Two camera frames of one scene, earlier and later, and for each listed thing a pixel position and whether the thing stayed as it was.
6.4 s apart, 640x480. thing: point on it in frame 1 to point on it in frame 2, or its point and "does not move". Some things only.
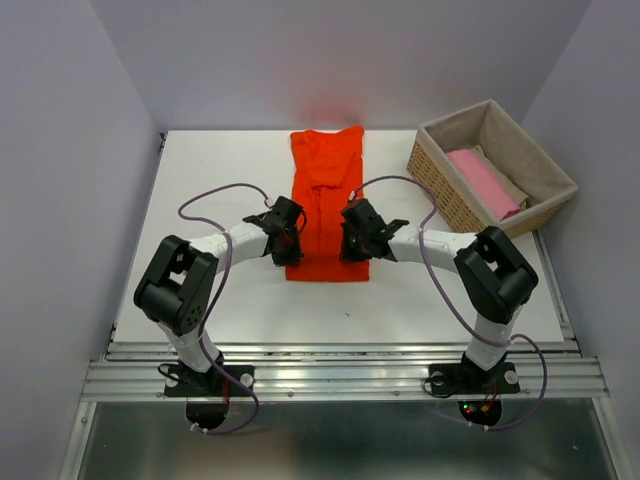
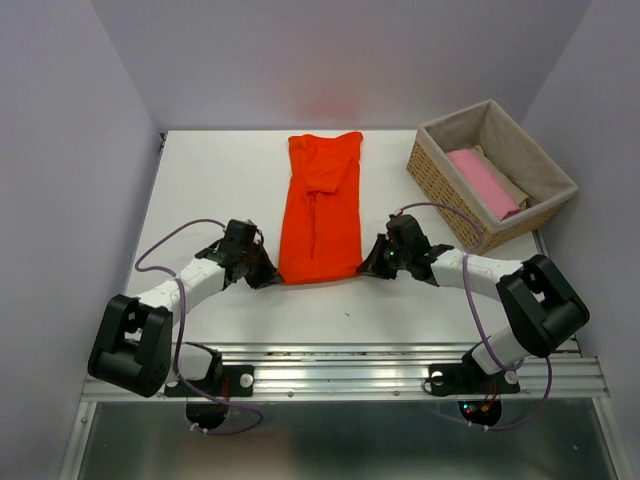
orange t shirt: (327, 169) does not move
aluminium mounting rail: (136, 371) does not move
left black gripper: (291, 258) to (268, 274)
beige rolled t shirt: (517, 192) does not move
